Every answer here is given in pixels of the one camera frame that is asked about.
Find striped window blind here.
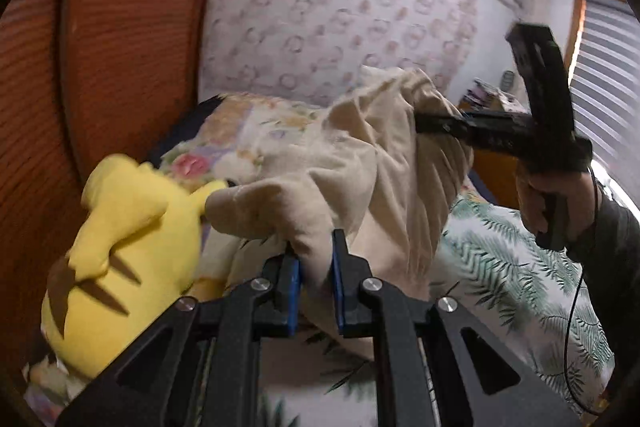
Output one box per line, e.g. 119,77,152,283
570,0,639,198

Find cardboard box on cabinet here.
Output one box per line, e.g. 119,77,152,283
483,86,528,114

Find brown louvered wardrobe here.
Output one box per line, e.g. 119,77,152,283
1,0,205,373

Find beige printed t-shirt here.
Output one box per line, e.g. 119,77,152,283
205,67,473,336

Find yellow plush toy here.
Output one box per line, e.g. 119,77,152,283
41,154,228,379

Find patterned lace curtain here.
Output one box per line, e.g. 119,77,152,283
198,0,477,106

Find brown wooden cabinet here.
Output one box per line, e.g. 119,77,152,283
469,148,520,209

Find right hand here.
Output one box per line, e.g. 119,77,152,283
514,163,601,241

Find floral bed sheet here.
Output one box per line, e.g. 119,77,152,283
25,94,614,426

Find dark sleeved right forearm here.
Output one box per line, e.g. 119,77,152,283
567,198,639,395

